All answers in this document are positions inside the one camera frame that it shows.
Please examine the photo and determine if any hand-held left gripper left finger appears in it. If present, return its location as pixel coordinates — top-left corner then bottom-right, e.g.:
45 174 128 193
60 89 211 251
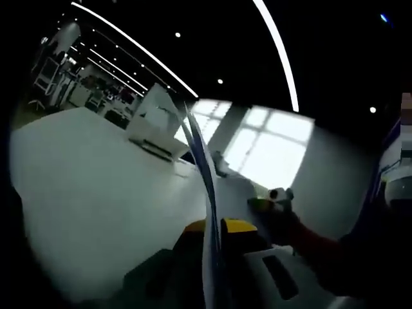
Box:
77 219 210 309

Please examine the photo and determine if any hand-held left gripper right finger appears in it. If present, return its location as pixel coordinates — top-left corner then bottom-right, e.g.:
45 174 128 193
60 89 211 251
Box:
220 217 368 309

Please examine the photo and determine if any single white paper sheet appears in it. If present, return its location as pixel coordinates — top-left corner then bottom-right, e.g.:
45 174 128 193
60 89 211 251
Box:
214 175 274 248

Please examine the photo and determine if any pile of white printing papers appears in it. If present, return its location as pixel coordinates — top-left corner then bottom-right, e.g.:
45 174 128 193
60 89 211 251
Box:
165 96 231 309

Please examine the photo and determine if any person's right hand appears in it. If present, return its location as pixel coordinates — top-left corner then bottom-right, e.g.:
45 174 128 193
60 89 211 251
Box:
262 207 302 248

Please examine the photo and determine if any wide window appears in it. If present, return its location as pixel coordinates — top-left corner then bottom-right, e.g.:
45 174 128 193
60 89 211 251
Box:
225 106 315 187

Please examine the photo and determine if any small white box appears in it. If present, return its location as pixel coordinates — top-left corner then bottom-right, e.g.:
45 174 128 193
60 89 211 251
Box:
212 150 231 176

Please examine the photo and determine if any narrow window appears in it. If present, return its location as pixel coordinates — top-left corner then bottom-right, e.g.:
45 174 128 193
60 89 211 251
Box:
173 100 231 145

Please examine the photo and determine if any white chest device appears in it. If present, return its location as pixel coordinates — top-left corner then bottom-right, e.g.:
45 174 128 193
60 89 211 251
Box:
384 160 412 207

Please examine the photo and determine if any white printer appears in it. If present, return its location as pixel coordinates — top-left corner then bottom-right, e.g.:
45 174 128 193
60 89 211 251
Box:
127 82 189 162

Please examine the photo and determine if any short ceiling light strip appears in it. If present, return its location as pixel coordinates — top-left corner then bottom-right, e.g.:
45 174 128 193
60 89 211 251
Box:
252 0 300 112

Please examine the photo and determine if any long ceiling light strip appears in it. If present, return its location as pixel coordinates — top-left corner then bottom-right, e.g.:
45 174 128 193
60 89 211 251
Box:
70 1 199 97

